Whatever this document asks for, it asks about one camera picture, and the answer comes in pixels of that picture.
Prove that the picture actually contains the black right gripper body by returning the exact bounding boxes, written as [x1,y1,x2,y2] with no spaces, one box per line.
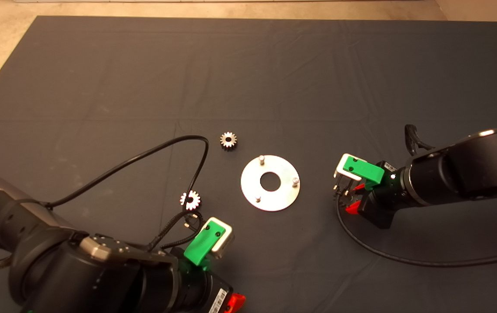
[359,162,405,230]

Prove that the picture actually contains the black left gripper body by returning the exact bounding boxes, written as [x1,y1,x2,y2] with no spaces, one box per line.
[190,272,234,313]

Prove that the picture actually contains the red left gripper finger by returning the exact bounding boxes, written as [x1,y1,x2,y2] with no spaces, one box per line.
[225,293,246,313]

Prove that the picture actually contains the round metal carrier plate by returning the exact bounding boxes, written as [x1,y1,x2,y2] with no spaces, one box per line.
[241,155,301,212]

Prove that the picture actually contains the dark grey table cloth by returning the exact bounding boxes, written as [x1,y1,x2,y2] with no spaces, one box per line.
[0,16,497,313]

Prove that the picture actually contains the green right camera mount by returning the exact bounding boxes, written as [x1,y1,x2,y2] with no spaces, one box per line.
[344,156,385,191]

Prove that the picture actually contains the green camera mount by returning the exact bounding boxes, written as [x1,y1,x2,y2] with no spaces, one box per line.
[344,156,385,191]
[183,220,225,266]

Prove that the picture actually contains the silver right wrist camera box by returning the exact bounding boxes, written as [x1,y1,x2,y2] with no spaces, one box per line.
[334,153,362,181]

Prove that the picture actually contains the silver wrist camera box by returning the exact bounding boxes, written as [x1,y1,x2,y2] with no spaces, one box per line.
[334,153,362,181]
[203,216,235,259]

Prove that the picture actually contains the green left camera mount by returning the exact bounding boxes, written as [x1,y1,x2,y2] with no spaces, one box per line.
[183,220,225,266]

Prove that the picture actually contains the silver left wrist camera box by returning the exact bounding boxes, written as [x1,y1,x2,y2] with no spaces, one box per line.
[203,216,235,259]

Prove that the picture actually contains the smooth black right camera cable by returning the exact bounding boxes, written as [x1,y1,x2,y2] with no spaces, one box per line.
[335,183,497,267]

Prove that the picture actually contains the smooth black camera cable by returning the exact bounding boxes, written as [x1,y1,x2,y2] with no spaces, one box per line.
[335,183,497,267]
[46,135,209,229]

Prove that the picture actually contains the braided black right wrist cable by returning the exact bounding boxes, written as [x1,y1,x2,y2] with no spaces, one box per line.
[405,124,434,155]

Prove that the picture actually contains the braided black wrist cable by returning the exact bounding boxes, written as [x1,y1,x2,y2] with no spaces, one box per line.
[405,124,434,155]
[146,211,203,250]

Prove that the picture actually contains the braided black left wrist cable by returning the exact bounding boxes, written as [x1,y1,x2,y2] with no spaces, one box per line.
[146,211,203,250]

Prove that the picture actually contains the smooth black left camera cable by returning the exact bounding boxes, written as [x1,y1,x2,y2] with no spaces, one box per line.
[46,135,209,229]

